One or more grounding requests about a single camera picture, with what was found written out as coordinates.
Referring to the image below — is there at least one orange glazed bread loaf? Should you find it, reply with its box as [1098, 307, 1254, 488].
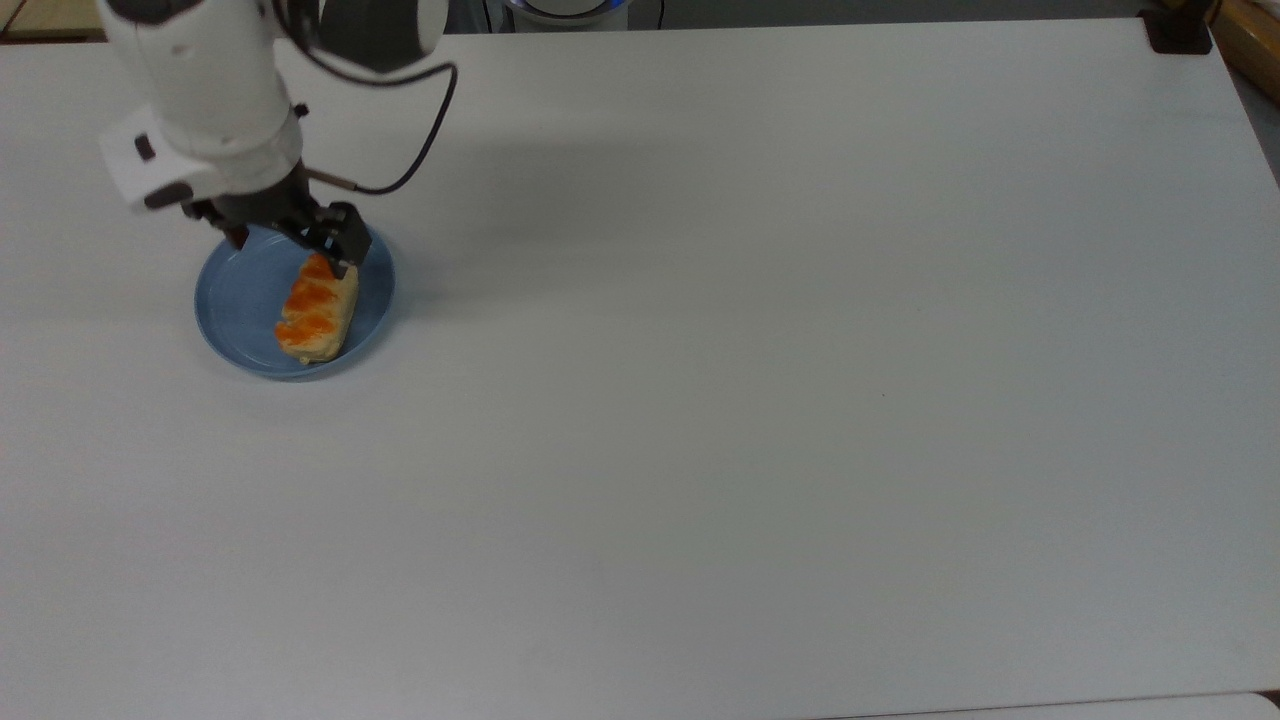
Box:
[275, 253, 360, 365]

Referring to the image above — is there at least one white robot base blue ring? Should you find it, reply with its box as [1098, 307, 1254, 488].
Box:
[500, 0, 633, 23]

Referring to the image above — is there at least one wooden board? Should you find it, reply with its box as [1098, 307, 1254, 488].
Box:
[1210, 0, 1280, 103]

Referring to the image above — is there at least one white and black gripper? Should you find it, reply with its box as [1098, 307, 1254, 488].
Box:
[99, 108, 372, 283]

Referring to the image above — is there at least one blue round plate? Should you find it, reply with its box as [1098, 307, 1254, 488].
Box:
[194, 225, 396, 382]

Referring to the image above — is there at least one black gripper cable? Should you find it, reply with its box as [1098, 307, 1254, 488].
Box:
[275, 0, 460, 196]

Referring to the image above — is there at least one beige side table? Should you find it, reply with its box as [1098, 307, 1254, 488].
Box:
[0, 0, 107, 41]

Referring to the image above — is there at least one black table corner clamp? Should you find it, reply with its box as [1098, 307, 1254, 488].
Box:
[1140, 5, 1214, 55]

